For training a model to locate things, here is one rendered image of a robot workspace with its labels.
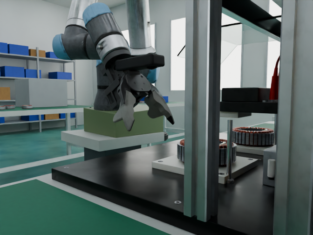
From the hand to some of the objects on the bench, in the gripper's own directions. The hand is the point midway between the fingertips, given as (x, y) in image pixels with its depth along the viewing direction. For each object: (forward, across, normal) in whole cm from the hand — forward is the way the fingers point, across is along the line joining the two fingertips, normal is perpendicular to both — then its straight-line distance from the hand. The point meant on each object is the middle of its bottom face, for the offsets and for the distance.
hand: (156, 126), depth 60 cm
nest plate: (+12, 0, +7) cm, 14 cm away
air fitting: (+19, +4, +19) cm, 27 cm away
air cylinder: (+20, 0, +19) cm, 28 cm away
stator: (+12, 0, +7) cm, 14 cm away
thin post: (+17, +6, +13) cm, 22 cm away
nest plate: (+12, -24, +7) cm, 28 cm away
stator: (+12, -24, +7) cm, 28 cm away
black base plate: (+15, -12, +7) cm, 21 cm away
